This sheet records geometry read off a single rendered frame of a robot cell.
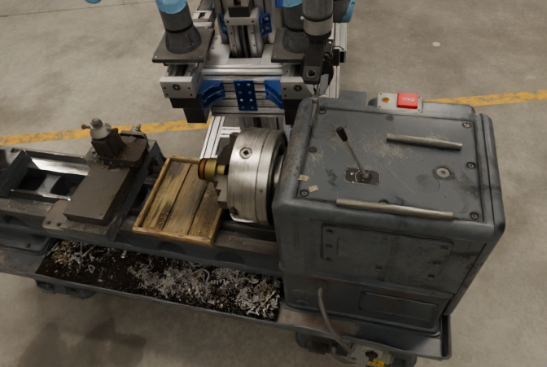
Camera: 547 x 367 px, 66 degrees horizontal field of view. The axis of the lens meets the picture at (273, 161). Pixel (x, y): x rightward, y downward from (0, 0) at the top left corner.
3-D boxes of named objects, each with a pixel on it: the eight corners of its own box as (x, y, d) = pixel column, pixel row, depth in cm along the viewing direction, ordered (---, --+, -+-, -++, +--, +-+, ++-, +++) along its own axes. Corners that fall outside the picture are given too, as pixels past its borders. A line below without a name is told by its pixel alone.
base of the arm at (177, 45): (171, 32, 185) (164, 12, 177) (204, 32, 183) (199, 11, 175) (161, 54, 175) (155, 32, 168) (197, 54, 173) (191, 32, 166)
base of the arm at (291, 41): (283, 32, 178) (282, 10, 171) (320, 31, 176) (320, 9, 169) (280, 53, 169) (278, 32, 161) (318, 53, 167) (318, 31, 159)
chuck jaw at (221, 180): (247, 176, 137) (237, 206, 129) (249, 186, 141) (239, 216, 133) (215, 172, 139) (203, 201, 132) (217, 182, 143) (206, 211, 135)
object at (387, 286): (419, 279, 224) (460, 180, 158) (418, 375, 195) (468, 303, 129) (307, 260, 237) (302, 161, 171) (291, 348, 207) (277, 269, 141)
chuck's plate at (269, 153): (291, 158, 159) (282, 111, 132) (275, 238, 146) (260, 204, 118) (282, 157, 160) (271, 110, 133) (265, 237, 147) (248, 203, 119)
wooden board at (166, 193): (239, 169, 171) (238, 163, 168) (212, 247, 149) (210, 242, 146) (171, 160, 177) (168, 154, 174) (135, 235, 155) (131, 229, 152)
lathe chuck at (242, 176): (282, 157, 160) (271, 110, 133) (265, 237, 147) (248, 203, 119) (259, 155, 162) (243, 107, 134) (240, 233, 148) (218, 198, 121)
